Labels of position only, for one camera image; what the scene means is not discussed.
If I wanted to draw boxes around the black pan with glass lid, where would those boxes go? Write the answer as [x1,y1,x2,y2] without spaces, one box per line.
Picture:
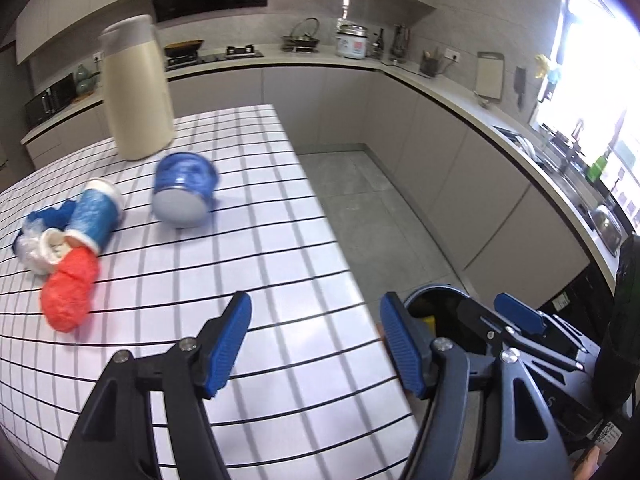
[281,17,321,53]

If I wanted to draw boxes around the kitchen window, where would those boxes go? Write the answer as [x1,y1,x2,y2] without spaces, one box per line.
[537,0,640,231]

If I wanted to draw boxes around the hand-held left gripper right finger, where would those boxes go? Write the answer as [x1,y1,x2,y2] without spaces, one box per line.
[379,291,576,480]

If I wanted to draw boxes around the white rice cooker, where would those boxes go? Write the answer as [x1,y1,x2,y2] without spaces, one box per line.
[334,22,370,58]

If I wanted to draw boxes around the black built-in dishwasher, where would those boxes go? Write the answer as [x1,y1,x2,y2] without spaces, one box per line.
[537,260,621,341]

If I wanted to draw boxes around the black microwave oven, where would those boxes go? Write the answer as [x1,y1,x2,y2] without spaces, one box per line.
[24,73,76,128]

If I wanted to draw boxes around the black bucket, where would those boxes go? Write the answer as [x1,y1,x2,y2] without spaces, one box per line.
[402,284,506,361]

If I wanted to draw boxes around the blue plastic bag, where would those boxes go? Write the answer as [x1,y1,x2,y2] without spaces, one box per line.
[26,199,78,233]

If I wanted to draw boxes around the blue patterned paper cup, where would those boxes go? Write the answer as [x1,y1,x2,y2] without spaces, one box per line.
[64,178,125,253]

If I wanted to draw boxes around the beige cutting board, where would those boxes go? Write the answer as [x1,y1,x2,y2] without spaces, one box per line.
[474,51,505,101]

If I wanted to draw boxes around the green ceramic vase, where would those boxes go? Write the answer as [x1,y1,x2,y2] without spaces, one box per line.
[75,64,96,97]

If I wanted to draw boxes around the green bottle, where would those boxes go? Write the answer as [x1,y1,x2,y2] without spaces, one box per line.
[586,155,608,183]

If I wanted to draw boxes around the dark wok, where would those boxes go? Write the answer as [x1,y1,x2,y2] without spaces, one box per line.
[165,40,205,58]

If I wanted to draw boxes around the cream thermos jug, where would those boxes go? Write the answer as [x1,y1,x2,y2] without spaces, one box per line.
[98,14,176,162]

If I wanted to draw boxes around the metal utensil rack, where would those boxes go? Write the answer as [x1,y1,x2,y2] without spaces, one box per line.
[391,23,412,63]

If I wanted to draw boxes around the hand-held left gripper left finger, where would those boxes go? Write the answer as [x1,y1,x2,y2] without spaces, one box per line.
[57,290,252,480]

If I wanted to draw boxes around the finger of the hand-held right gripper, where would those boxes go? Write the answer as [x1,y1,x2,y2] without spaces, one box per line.
[494,292,597,357]
[457,296,588,373]

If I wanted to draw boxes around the black gas stove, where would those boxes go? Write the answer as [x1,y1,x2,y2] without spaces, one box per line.
[167,45,264,68]

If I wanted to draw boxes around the steel bowl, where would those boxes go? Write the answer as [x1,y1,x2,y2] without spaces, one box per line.
[589,204,631,256]

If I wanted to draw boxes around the black utensil holder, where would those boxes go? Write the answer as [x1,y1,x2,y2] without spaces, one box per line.
[419,47,443,77]

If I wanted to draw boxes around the kitchen sink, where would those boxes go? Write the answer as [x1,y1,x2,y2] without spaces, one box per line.
[495,125,621,241]

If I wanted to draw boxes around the red plastic bag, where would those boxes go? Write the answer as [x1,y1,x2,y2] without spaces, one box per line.
[40,247,100,333]

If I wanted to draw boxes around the metal kitchen faucet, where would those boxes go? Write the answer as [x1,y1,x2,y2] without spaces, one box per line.
[560,119,586,171]

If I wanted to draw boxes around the dark blue paper bowl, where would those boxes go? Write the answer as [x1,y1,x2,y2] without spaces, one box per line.
[152,152,220,229]

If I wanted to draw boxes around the beige kitchen base cabinets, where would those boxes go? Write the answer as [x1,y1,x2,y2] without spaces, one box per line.
[20,50,621,341]

